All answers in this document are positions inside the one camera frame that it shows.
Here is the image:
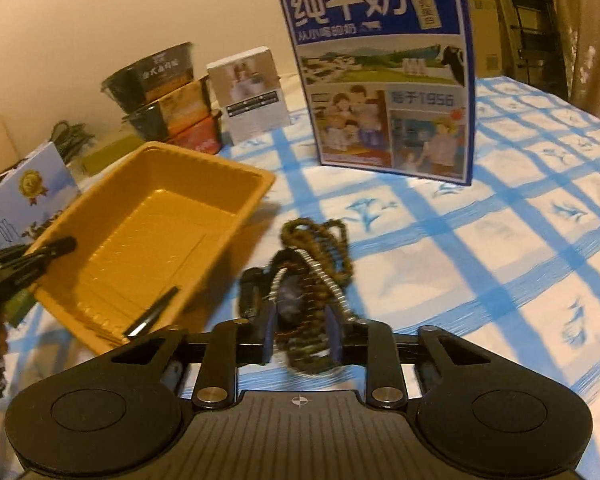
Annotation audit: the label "olive green box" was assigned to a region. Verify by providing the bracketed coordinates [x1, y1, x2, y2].
[79, 131, 149, 177]

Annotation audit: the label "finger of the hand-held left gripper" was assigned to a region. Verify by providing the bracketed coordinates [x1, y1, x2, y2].
[0, 236, 78, 282]

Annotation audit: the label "orange label noodle bowl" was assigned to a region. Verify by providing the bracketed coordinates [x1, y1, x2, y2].
[121, 76, 214, 142]

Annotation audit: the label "blue checked white cloth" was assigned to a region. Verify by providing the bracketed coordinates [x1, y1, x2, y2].
[0, 76, 600, 480]

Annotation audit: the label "blue illustrated milk carton box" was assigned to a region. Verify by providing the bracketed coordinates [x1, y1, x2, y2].
[275, 0, 477, 187]

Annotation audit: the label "white photo printed box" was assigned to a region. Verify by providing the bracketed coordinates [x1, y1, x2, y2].
[206, 46, 292, 146]

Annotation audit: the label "slim black stick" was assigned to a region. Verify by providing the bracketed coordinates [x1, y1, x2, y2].
[123, 286, 182, 339]

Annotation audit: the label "black cable bundle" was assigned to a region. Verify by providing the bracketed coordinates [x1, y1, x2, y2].
[49, 120, 97, 162]

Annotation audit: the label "brown wooden bead necklace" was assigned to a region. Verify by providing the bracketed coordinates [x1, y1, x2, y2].
[275, 216, 356, 375]

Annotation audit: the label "beige patterned curtain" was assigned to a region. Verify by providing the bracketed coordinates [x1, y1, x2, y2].
[544, 0, 600, 130]

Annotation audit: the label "yellow plastic tray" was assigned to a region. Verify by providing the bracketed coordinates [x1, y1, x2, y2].
[27, 141, 277, 357]

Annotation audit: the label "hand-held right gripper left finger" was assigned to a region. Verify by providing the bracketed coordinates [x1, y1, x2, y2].
[100, 305, 277, 411]

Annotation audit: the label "red label noodle bowl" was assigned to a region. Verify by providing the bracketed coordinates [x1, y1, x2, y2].
[164, 109, 226, 156]

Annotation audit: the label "stacked cardboard boxes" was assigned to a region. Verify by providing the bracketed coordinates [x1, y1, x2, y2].
[461, 0, 512, 80]

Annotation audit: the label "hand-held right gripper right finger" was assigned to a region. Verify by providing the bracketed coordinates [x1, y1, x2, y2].
[325, 306, 501, 410]

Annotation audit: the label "black metal rack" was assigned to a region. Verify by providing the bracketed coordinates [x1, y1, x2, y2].
[494, 0, 570, 102]

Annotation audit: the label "light blue medal print box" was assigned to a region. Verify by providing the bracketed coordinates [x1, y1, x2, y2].
[0, 142, 82, 281]

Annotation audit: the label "black instant noodle bowl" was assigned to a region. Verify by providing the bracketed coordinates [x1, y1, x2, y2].
[100, 42, 199, 112]

